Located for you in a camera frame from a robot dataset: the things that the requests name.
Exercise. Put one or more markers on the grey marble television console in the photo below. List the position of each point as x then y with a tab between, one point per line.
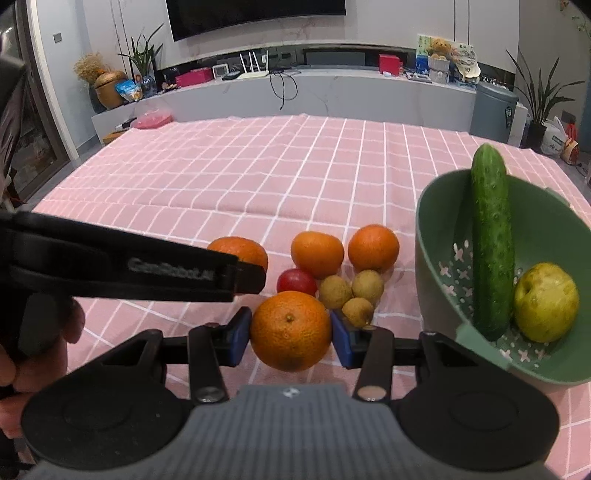
351	94

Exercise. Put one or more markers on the green cucumber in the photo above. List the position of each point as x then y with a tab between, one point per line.
491	240

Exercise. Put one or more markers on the white router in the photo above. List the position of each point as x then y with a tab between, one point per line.
253	69

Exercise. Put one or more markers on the green colander bowl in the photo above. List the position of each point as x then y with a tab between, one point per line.
545	217

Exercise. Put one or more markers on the person's left hand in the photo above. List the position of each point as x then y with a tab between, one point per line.
41	374

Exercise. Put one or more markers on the long-leaf plant in black pot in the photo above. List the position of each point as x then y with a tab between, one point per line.
538	131

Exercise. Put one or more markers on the orange box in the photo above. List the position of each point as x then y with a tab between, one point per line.
113	137

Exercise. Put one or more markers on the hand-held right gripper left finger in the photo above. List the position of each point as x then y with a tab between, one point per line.
238	339

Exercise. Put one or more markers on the grey trash can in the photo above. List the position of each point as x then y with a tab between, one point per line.
493	110

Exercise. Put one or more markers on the black television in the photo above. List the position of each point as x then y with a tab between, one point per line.
256	16

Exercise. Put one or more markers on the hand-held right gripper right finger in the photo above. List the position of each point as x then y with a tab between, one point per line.
342	341

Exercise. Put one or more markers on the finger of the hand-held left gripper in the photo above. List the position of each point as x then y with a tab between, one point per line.
251	277

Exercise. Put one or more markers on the blue snack packet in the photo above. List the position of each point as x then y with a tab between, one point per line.
129	90

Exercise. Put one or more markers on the pink checkered tablecloth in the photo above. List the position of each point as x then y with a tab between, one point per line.
231	175

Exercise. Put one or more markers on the white desk clock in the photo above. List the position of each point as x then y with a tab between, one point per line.
220	71

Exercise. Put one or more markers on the large orange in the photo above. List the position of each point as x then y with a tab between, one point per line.
291	330

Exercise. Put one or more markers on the red bag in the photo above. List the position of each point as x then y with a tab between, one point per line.
571	144

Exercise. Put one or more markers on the hanging vine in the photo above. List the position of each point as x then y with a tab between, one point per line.
575	16

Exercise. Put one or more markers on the brown teddy bear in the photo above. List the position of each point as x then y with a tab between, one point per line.
438	48

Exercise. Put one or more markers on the pink plastic bag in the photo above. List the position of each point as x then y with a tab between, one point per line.
152	119

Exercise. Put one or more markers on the small orange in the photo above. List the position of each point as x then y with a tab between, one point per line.
244	251
373	248
317	254

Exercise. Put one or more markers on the yellow-green pear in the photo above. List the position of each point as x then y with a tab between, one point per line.
547	302

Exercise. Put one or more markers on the white plastic bag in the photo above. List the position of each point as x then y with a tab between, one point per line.
554	136

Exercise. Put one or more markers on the golden vase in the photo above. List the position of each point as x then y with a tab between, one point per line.
110	87

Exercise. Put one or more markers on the green picture card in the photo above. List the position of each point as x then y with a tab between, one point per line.
422	46

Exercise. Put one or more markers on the dried flower bunch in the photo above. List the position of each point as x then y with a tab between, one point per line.
90	67

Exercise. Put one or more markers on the long-leaf plant in glass vase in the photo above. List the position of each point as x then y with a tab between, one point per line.
147	83

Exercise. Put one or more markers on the white flower pot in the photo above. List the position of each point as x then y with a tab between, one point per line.
438	70

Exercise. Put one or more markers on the pink box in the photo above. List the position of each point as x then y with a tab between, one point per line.
194	77

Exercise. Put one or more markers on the red cherry tomato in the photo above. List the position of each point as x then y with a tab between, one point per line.
298	281

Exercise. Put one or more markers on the red box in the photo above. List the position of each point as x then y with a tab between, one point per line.
390	62

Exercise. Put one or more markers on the brown longan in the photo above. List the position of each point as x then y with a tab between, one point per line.
368	286
335	291
358	310

